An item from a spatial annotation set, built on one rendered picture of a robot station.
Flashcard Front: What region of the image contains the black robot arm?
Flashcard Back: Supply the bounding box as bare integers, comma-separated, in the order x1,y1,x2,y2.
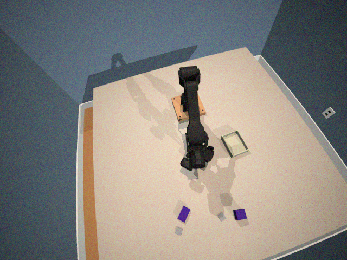
178,66,214,169

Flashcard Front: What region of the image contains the purple cube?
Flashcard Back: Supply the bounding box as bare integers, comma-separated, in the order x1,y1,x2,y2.
233,209,247,220

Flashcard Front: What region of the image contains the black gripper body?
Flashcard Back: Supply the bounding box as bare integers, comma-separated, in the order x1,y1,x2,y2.
180,152,193,171

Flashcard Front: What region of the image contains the purple rectangular block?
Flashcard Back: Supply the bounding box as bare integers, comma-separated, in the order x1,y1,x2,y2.
178,206,190,223

